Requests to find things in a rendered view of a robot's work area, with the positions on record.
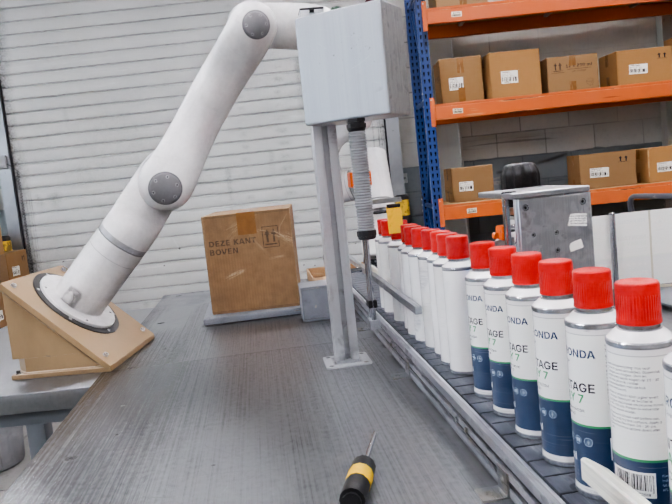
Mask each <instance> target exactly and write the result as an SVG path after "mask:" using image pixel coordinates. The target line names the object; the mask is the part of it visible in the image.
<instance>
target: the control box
mask: <svg viewBox="0 0 672 504"><path fill-rule="evenodd" d="M295 28H296V37H297V46H298V56H299V65H300V75H301V84H302V93H303V103H304V112H305V121H306V125H307V126H329V125H336V126H339V125H346V124H347V123H346V120H347V119H352V118H365V121H364V122H367V121H374V120H381V119H388V118H395V117H402V116H408V115H410V114H411V110H410V99H409V88H408V76H407V65H406V54H405V43H404V32H403V21H402V10H401V8H400V7H398V6H395V5H393V4H390V3H388V2H386V1H383V0H373V1H368V2H364V3H360V4H356V5H351V6H347V7H343V8H339V9H334V10H330V11H326V12H322V13H317V14H313V15H309V16H305V17H300V18H297V19H295Z"/></svg>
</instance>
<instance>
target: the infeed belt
mask: <svg viewBox="0 0 672 504"><path fill-rule="evenodd" d="M351 279H352V287H353V288H354V289H355V290H356V291H357V292H358V293H359V294H360V295H361V296H362V297H363V298H364V299H365V300H366V298H368V293H367V283H366V275H365V274H364V273H362V272H358V273H351ZM373 288H374V298H375V299H376V300H377V305H378V307H377V308H376V311H377V312H378V313H379V314H380V315H381V316H382V317H383V318H384V319H385V320H386V321H387V322H388V323H389V324H390V325H391V326H392V327H393V328H394V329H395V330H396V331H397V332H398V333H399V334H400V335H401V336H402V337H403V338H404V340H405V341H406V342H407V343H408V344H409V345H410V346H411V347H412V348H413V349H414V350H415V351H416V352H417V353H418V354H419V355H420V356H421V357H422V358H423V359H424V360H425V361H426V362H427V363H428V364H429V365H430V366H431V367H432V368H433V369H434V370H435V371H436V372H437V373H438V374H439V375H440V376H441V377H442V378H443V379H444V380H445V381H446V382H447V383H448V384H449V385H450V386H451V387H452V388H453V389H454V390H455V391H456V392H457V393H458V394H459V395H460V396H461V397H462V398H463V399H464V400H465V401H466V402H467V403H468V404H469V405H470V406H471V408H472V409H473V410H474V411H475V412H476V413H477V414H478V415H479V416H480V417H481V418H482V419H483V420H484V421H485V422H486V423H487V424H488V425H489V426H490V427H491V428H492V429H493V430H494V431H495V432H496V433H497V434H498V435H499V436H500V437H501V438H502V439H503V440H504V441H505V442H506V443H507V444H508V445H509V446H510V447H511V448H512V449H513V450H514V451H515V452H516V453H517V454H518V455H519V456H520V457H521V458H522V459H523V460H524V461H525V462H526V463H527V464H528V465H529V466H530V467H531V468H532V469H533V470H534V471H535V472H536V473H537V474H538V476H539V477H540V478H541V479H542V480H543V481H544V482H545V483H546V484H547V485H548V486H549V487H550V488H551V489H552V490H553V491H554V492H555V493H556V494H557V495H558V496H559V497H560V498H561V499H562V500H563V501H564V502H565V503H566V504H610V503H608V502H607V501H599V500H594V499H591V498H588V497H585V496H583V495H582V494H580V493H579V492H578V491H577V489H576V486H575V484H576V480H575V467H573V468H569V467H560V466H555V465H552V464H550V463H548V462H546V461H545V460H544V459H543V456H542V453H543V451H542V440H530V439H526V438H522V437H520V436H519V435H517V433H516V430H515V429H516V426H515V418H508V417H502V416H499V415H497V414H495V413H494V411H493V399H485V398H480V397H478V396H476V395H475V393H474V380H473V375H457V374H453V373H452V372H451V370H450V366H446V365H443V364H442V363H441V357H438V356H436V355H435V350H428V349H426V344H420V343H417V342H416V338H413V337H409V336H408V331H406V330H405V324H398V323H395V321H394V315H388V314H385V310H382V309H381V299H380V288H379V285H378V284H376V283H375V282H374V281H373Z"/></svg>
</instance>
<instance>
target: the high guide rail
mask: <svg viewBox="0 0 672 504"><path fill-rule="evenodd" d="M349 260H350V263H351V264H352V265H354V266H355V267H356V268H360V267H362V273H364V274H365V275H366V273H365V265H363V264H362V263H361V262H359V261H358V260H356V259H355V258H354V257H352V256H351V255H349ZM372 278H373V281H374V282H375V283H376V284H378V285H379V286H380V287H381V288H383V289H384V290H385V291H386V292H388V293H389V294H390V295H391V296H393V297H394V298H395V299H396V300H398V301H399V302H400V303H402V304H403V305H404V306H405V307H407V308H408V309H409V310H410V311H412V312H413V313H414V314H415V315H418V314H422V306H421V305H419V304H418V303H417V302H415V301H414V300H412V299H411V298H410V297H408V296H407V295H405V294H404V293H403V292H401V291H400V290H398V289H397V288H396V287H394V286H393V285H391V284H390V283H389V282H387V281H386V280H384V279H383V278H382V277H380V276H379V275H377V274H376V273H375V272H373V271H372Z"/></svg>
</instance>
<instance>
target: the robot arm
mask: <svg viewBox="0 0 672 504"><path fill-rule="evenodd" d="M310 7H324V6H321V5H317V4H310V3H262V2H259V1H251V0H250V1H245V2H242V3H240V4H238V5H236V6H235V7H234V8H233V9H232V10H231V12H230V14H229V16H228V19H227V23H226V25H225V27H224V29H223V31H222V33H221V34H220V36H219V38H218V40H217V41H216V43H215V45H214V46H213V48H212V50H211V51H210V53H209V55H208V57H207V58H206V60H205V62H204V63H203V65H202V67H201V69H200V71H199V72H198V74H197V76H196V78H195V80H194V81H193V83H192V85H191V87H190V89H189V91H188V93H187V95H186V96H185V98H184V100H183V102H182V104H181V106H180V108H179V110H178V112H177V113H176V115H175V117H174V119H173V121H172V123H171V124H170V126H169V128H168V130H167V131H166V133H165V135H164V137H163V138H162V140H161V142H160V143H159V145H158V146H157V148H156V149H155V151H154V152H152V153H151V154H149V155H148V156H147V157H146V158H145V160H144V161H143V162H142V163H141V165H140V166H139V168H138V169H137V171H136V172H135V174H134V175H133V177H132V178H131V180H130V181H129V183H128V184H127V186H126V187H125V189H124V190H123V192H122V193H121V195H120V196H119V198H118V200H117V201H116V203H115V204H114V206H113V207H112V209H111V210H110V212H109V213H108V214H107V216H106V217H105V219H104V220H103V221H102V223H101V224H100V226H99V227H98V228H97V230H96V231H95V233H94V234H93V235H92V237H91V238H90V240H89V241H88V242H87V244H86V245H85V247H84V248H83V249H82V251H81V252H80V254H79V255H78V256H77V258H76V259H75V261H74V262H73V263H72V265H71V266H70V268H69V269H68V270H67V272H66V273H65V275H64V276H58V275H47V276H44V277H43V278H42V279H41V281H40V288H41V290H42V292H43V294H44V295H45V297H46V298H47V299H48V300H49V301H50V302H51V303H52V304H53V305H54V306H55V307H56V308H58V309H59V310H60V311H62V312H63V313H65V314H66V315H68V316H69V317H71V318H73V319H75V320H76V321H79V322H81V323H83V324H86V325H89V326H92V327H96V328H109V327H110V326H112V325H113V323H114V322H115V316H114V313H113V311H112V310H111V308H110V307H109V306H108V305H109V303H110V302H111V300H112V299H113V298H114V296H115V295H116V294H117V292H118V291H119V289H120V288H121V287H122V285H123V284H124V283H125V281H126V280H127V278H128V277H129V276H130V274H131V273H132V272H133V270H134V269H135V267H136V266H137V265H138V263H139V262H140V261H141V259H142V258H143V256H144V255H145V254H146V252H147V251H148V250H149V248H150V247H151V245H152V244H153V243H154V241H155V240H156V238H157V237H158V235H159V233H160V232H161V230H162V228H163V226H164V225H165V223H166V221H167V219H168V218H169V216H170V214H171V212H172V211H173V210H176V209H178V208H180V207H181V206H183V205H184V204H185V203H186V202H187V201H188V200H189V198H190V197H191V195H192V193H193V191H194V189H195V187H196V184H197V182H198V179H199V177H200V174H201V172H202V169H203V167H204V164H205V162H206V160H207V157H208V155H209V152H210V150H211V148H212V146H213V143H214V141H215V139H216V137H217V135H218V133H219V131H220V129H221V127H222V125H223V123H224V121H225V119H226V118H227V116H228V114H229V112H230V111H231V109H232V107H233V105H234V103H235V102H236V100H237V98H238V96H239V95H240V93H241V91H242V90H243V88H244V87H245V85H246V83H247V82H248V80H249V79H250V77H251V76H252V74H253V73H254V72H255V70H256V68H257V67H258V65H259V64H260V62H261V61H262V59H263V58H264V56H265V54H266V53H267V51H268V49H289V50H298V46H297V37H296V28H295V19H297V18H298V13H299V9H300V8H310ZM330 10H331V9H329V8H327V7H324V12H326V11H330ZM346 125H347V124H346ZM346 125H339V126H336V132H337V142H338V152H340V150H341V148H342V146H343V145H344V144H345V143H346V142H347V141H349V137H348V136H349V134H348V133H349V132H348V131H347V128H346ZM367 151H368V152H367V153H368V155H367V156H368V158H367V159H369V160H368V162H369V163H368V164H369V166H368V167H369V169H368V170H370V171H371V178H372V185H371V188H370V189H372V191H371V192H372V194H371V195H372V196H371V197H372V199H371V200H373V199H382V198H391V197H393V191H392V185H391V179H390V173H389V167H388V161H387V155H386V151H385V150H384V149H383V148H380V147H368V148H367ZM352 169H353V168H351V169H349V170H345V171H343V170H342V169H341V167H340V171H341V181H342V191H343V201H344V203H346V202H350V201H354V200H355V199H356V198H354V197H355V195H354V194H355V193H354V191H355V190H354V189H353V188H349V187H348V179H347V173H350V172H353V171H352ZM387 204H395V203H394V202H392V203H383V204H373V205H372V206H373V207H372V208H373V210H372V211H374V213H373V214H374V215H373V217H374V218H373V219H374V221H373V222H375V224H374V225H375V226H374V227H375V229H376V231H377V235H376V237H377V236H379V234H378V227H377V220H378V219H383V218H387V211H386V205H387Z"/></svg>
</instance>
